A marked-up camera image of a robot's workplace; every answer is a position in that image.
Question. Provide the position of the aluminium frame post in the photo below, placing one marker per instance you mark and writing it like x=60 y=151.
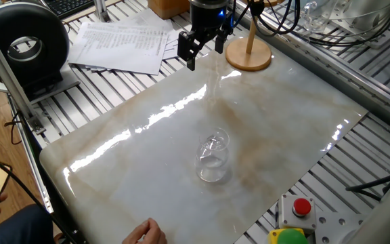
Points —
x=5 y=67

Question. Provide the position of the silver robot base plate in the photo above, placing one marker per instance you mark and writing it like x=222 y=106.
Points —
x=334 y=230

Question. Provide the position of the grey aluminium table rail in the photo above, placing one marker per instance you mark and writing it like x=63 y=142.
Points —
x=317 y=64

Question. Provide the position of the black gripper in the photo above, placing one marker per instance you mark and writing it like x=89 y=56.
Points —
x=208 y=15

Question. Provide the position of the printed paper sheet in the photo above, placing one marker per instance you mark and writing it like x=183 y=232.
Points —
x=120 y=47

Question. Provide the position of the wooden box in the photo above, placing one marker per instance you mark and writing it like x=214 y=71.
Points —
x=168 y=8

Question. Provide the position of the clear stemmed glass cup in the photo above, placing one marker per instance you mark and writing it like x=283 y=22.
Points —
x=212 y=159

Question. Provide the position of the white paper sheet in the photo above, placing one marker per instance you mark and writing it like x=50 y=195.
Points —
x=147 y=18
x=174 y=51

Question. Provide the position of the grey box red button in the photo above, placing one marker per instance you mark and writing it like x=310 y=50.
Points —
x=301 y=206

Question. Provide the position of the round wooden glass rack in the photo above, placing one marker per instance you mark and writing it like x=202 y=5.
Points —
x=249 y=57

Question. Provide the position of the clear glass jug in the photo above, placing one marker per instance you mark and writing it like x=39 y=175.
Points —
x=315 y=17

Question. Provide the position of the yellow box green button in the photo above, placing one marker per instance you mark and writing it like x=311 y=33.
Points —
x=289 y=237

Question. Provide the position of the person's right hand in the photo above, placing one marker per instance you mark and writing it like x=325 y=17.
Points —
x=146 y=234

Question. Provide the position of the black keyboard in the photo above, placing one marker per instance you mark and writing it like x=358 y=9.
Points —
x=69 y=6

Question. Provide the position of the silver metal stand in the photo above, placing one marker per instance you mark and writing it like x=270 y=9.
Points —
x=102 y=10

